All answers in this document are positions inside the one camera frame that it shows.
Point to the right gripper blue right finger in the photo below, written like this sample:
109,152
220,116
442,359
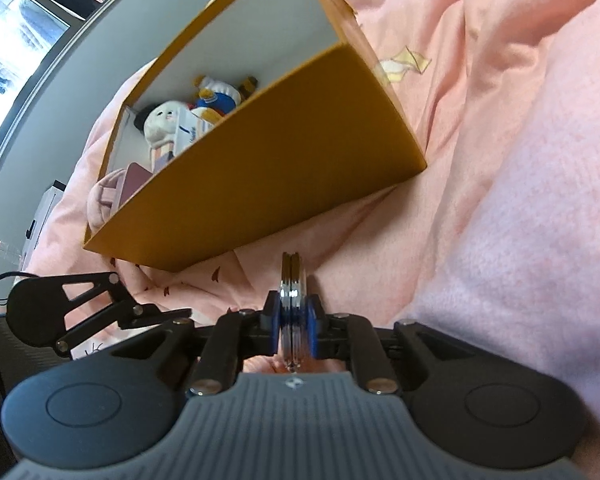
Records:
315,323

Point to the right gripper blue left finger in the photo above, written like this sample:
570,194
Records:
270,321

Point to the pink fabric pouch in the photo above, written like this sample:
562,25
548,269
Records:
100,199

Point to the white bunny plush striped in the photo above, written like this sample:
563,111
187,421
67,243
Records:
158,124

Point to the white blue price tag card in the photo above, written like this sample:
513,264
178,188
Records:
191,128

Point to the white appliance beside bed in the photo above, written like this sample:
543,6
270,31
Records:
49,199

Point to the orange cardboard box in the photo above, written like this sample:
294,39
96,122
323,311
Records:
322,129

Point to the pink printed duvet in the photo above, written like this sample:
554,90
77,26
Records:
497,242

